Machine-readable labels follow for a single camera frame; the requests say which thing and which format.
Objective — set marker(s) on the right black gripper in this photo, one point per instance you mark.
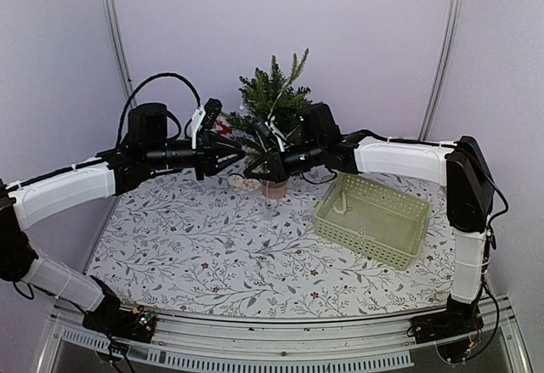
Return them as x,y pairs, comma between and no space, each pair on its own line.
276,167

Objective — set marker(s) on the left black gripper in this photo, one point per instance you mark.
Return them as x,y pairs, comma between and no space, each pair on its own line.
207,155

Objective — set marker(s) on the red berry ornament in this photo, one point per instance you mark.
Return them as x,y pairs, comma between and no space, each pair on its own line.
222,128

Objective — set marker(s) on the wooden heart ornament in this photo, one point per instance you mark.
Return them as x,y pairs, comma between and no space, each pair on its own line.
243,185

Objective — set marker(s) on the small green christmas tree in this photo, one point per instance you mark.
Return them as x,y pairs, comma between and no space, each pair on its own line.
297,66

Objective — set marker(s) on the white candy cane ornament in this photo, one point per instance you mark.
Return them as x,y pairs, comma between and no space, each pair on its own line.
342,207

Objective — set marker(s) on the pale green plastic basket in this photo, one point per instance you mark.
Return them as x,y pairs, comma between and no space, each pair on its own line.
395,221

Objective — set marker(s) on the white ball light garland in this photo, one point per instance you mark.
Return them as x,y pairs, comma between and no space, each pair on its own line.
272,97

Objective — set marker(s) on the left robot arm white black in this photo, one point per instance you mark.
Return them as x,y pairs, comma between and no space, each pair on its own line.
44,203

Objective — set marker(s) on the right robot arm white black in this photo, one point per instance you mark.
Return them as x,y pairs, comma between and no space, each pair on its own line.
459,169

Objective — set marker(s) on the floral white tablecloth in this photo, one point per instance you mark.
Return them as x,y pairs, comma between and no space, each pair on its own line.
208,248

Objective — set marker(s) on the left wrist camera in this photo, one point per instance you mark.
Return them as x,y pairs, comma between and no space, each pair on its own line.
204,117

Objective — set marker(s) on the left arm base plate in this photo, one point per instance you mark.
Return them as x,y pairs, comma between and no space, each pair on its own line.
137,324

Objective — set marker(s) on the front aluminium rail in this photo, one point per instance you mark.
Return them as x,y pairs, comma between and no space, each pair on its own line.
185,342

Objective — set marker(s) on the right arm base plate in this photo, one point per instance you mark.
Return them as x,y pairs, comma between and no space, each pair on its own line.
442,325

